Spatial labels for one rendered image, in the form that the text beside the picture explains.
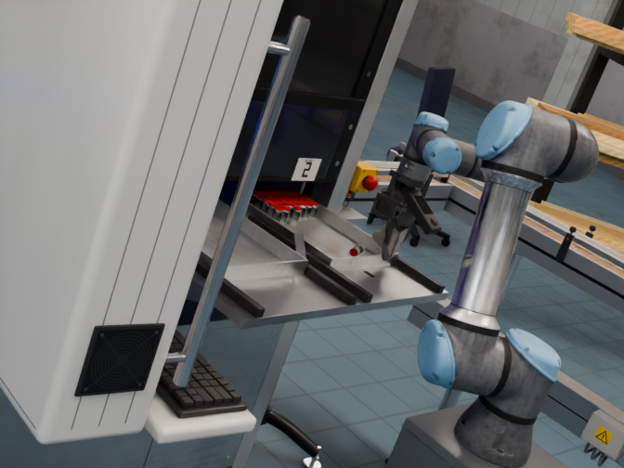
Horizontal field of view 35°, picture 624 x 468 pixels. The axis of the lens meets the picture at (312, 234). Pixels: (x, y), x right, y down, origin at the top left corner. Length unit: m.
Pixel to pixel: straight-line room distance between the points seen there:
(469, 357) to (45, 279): 0.77
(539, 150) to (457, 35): 10.20
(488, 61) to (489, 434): 9.91
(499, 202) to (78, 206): 0.79
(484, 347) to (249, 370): 1.01
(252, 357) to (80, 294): 1.34
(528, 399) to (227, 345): 0.94
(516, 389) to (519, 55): 9.71
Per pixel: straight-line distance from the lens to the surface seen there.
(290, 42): 1.38
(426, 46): 12.22
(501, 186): 1.80
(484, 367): 1.81
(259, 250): 2.19
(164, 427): 1.60
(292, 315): 1.94
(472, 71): 11.77
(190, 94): 1.29
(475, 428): 1.91
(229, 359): 2.59
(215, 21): 1.28
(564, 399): 3.11
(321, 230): 2.46
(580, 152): 1.84
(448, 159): 2.15
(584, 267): 3.01
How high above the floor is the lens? 1.64
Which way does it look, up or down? 18 degrees down
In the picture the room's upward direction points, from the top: 20 degrees clockwise
